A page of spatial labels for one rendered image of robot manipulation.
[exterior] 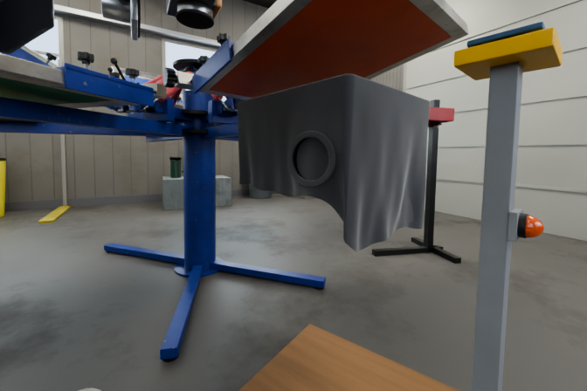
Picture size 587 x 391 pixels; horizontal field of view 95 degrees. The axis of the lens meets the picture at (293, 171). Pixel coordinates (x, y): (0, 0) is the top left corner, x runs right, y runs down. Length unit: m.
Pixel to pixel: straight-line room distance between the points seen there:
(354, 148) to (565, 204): 3.24
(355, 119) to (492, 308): 0.45
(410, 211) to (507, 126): 0.47
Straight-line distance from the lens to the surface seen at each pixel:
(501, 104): 0.60
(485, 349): 0.69
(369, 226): 0.76
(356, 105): 0.65
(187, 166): 1.81
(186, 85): 1.21
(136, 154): 4.67
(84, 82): 1.03
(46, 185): 4.81
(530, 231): 0.60
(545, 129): 3.79
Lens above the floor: 0.77
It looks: 4 degrees down
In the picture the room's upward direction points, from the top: 1 degrees clockwise
